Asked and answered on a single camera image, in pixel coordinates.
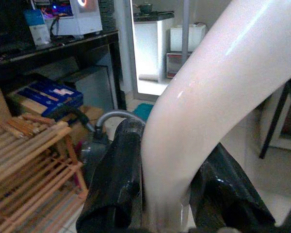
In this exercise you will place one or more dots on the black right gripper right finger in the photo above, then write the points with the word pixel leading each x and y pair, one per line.
pixel 223 191

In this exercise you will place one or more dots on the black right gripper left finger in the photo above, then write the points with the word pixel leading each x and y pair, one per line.
pixel 116 174

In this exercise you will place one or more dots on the teal floor mat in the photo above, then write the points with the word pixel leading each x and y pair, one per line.
pixel 142 111

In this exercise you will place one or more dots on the grey vacuum cleaner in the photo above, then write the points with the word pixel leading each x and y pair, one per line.
pixel 94 155

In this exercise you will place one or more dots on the brown cardboard box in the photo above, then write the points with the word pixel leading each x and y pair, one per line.
pixel 87 121

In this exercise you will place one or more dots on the wooden slatted shoe rack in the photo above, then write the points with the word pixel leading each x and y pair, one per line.
pixel 31 165

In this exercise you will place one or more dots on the black folding stand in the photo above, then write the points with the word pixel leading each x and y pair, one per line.
pixel 279 114

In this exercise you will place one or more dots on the blue cardboard box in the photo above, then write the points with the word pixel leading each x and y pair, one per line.
pixel 51 95

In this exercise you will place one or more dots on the red and white crate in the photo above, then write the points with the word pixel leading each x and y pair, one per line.
pixel 175 64

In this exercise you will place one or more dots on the white kitchen counter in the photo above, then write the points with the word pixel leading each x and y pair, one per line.
pixel 151 46

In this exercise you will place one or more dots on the black desk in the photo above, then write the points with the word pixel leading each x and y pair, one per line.
pixel 63 51

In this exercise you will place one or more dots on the white storage box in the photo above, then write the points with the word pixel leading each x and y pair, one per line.
pixel 188 37

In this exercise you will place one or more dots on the grey metal pole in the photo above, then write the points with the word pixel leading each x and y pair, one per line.
pixel 185 29

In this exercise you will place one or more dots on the white computer tower case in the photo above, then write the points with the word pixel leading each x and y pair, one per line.
pixel 80 17

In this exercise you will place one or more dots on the blue and white box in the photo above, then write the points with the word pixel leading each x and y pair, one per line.
pixel 37 26

